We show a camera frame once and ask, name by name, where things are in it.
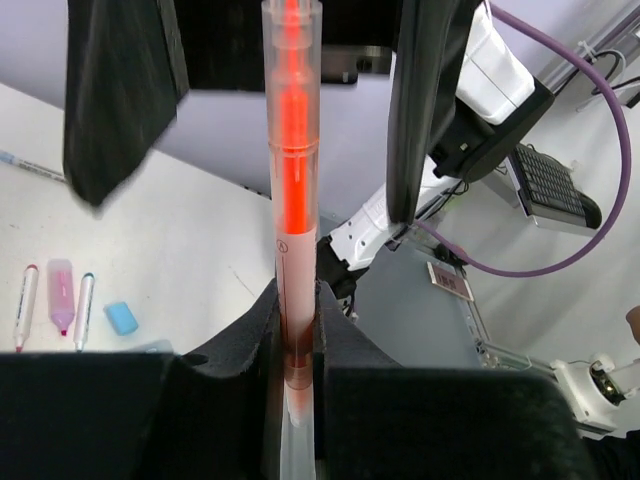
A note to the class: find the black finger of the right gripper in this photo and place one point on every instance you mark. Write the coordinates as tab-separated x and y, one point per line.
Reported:
126	74

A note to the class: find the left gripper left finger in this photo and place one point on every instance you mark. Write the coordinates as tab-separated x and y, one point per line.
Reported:
213	413

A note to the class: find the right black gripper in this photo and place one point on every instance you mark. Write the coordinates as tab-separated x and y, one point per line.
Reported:
224	43

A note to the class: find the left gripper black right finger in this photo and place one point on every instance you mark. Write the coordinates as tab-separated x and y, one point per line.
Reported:
381	420

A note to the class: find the light blue highlighter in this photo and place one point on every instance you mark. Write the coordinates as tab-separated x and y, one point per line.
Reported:
156	347

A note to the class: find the light blue cap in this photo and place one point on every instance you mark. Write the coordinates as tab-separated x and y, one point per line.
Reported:
121	318

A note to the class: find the orange pen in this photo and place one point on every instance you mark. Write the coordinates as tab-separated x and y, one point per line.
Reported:
293	114

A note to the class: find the grey blue-tip pen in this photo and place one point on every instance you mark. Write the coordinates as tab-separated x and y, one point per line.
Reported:
25	165

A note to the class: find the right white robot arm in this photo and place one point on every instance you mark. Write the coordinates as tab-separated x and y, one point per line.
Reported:
450	175

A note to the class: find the teal thin pen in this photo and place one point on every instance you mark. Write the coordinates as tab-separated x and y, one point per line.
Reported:
83	313

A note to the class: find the white thin pen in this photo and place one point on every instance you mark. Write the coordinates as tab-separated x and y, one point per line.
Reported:
24	316

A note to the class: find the background keyboard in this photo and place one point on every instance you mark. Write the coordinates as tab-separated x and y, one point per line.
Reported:
547	194

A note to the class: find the pink highlighter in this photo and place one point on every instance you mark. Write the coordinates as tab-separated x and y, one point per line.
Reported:
60	289

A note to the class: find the person hand skin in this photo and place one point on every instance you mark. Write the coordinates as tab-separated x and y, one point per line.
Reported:
633	320

